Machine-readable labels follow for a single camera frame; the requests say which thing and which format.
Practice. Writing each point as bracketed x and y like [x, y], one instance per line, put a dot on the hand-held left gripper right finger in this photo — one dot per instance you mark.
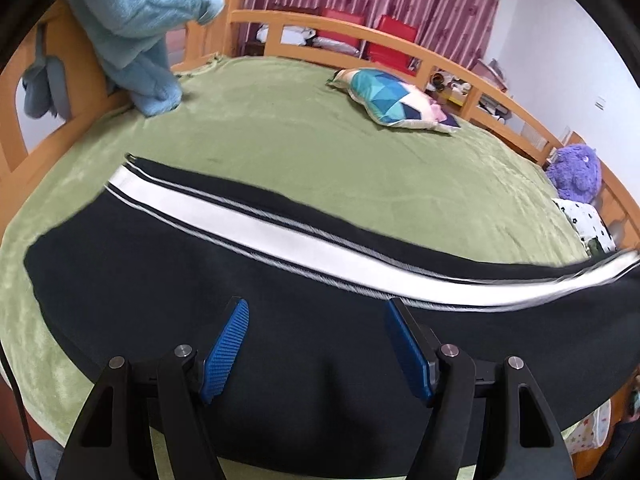
[405, 342]

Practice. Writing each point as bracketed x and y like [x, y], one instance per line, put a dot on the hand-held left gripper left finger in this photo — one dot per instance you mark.
[227, 342]

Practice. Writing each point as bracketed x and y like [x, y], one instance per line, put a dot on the purple plush toy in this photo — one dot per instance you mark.
[575, 172]

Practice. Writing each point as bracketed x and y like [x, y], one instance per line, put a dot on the grey blue hanging bag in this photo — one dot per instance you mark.
[42, 85]

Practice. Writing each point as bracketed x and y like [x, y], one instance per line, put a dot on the wooden bed frame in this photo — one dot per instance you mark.
[320, 35]

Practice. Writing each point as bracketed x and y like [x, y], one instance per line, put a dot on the geometric patterned pillow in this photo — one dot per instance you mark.
[400, 100]

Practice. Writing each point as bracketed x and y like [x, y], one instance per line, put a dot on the black pants with white stripe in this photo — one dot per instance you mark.
[165, 300]

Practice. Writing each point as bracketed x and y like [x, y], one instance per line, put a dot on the red chair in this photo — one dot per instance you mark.
[340, 35]
[390, 42]

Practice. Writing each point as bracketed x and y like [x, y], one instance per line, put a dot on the star patterned white pillow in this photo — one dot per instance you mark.
[585, 225]

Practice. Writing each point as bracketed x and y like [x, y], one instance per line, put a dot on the green bed blanket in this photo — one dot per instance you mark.
[310, 145]

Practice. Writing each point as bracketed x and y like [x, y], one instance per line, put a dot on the light blue plush toy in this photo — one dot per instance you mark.
[137, 25]

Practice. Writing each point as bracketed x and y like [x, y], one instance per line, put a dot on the maroon striped curtain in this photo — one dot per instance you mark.
[380, 0]

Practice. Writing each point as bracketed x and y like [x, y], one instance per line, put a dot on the star patterned storage bin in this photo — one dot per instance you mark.
[582, 430]

